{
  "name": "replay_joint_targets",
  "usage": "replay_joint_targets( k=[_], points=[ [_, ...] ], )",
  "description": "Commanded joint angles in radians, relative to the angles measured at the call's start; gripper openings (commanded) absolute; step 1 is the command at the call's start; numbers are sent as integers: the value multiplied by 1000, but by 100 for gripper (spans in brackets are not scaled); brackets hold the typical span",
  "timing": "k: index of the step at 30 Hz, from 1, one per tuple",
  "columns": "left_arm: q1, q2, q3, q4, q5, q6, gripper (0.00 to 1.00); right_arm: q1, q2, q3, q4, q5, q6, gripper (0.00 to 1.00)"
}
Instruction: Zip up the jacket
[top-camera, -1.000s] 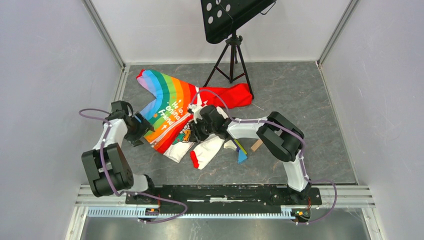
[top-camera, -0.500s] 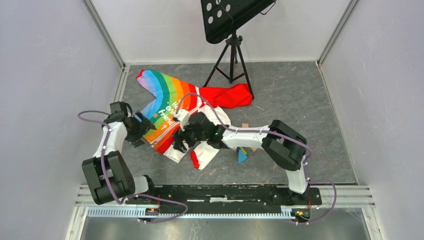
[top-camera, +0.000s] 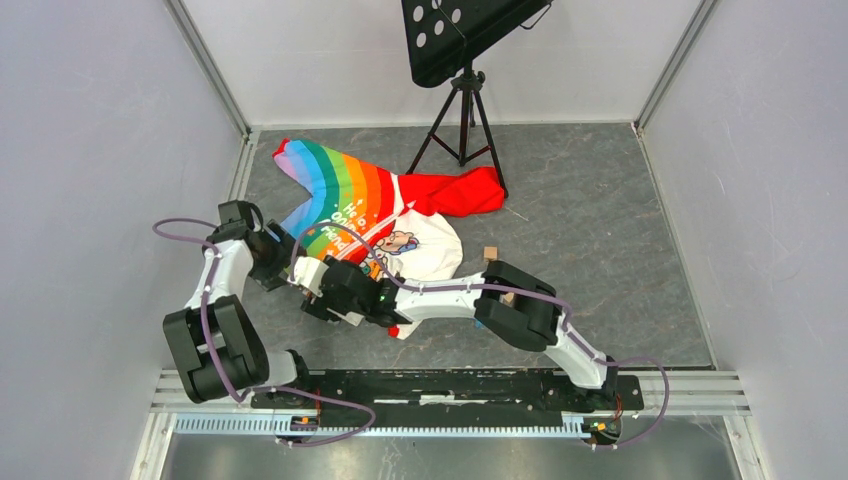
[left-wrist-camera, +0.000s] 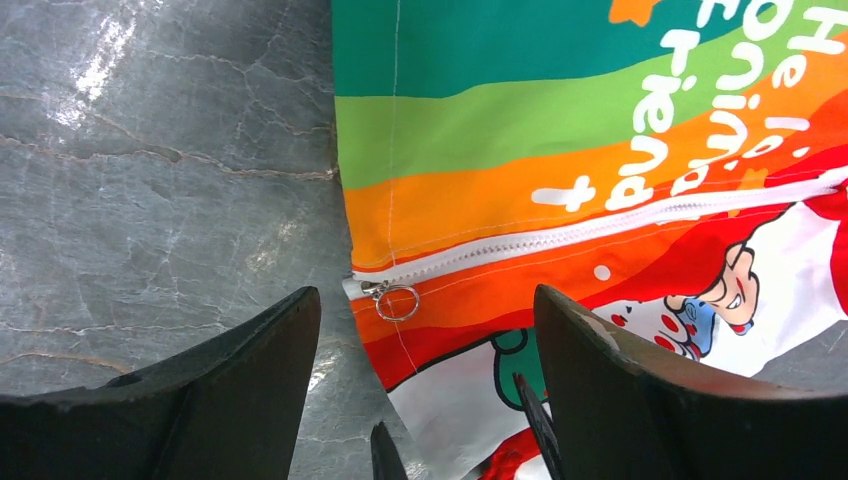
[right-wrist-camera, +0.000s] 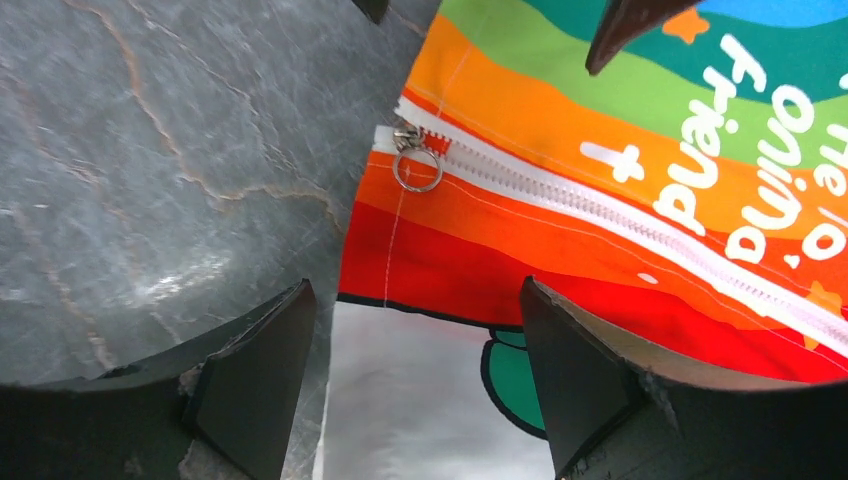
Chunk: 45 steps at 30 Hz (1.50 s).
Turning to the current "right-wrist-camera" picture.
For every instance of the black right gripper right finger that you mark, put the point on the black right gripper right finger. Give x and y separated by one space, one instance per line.
616 406

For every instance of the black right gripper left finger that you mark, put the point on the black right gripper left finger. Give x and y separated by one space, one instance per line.
229 394

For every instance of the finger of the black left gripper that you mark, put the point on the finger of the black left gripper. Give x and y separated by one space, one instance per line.
374 10
625 20

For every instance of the silver ring zipper pull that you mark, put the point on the silver ring zipper pull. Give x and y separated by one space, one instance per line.
411 153

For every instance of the rainbow cartoon zip jacket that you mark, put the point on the rainbow cartoon zip jacket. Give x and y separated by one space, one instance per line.
693 193

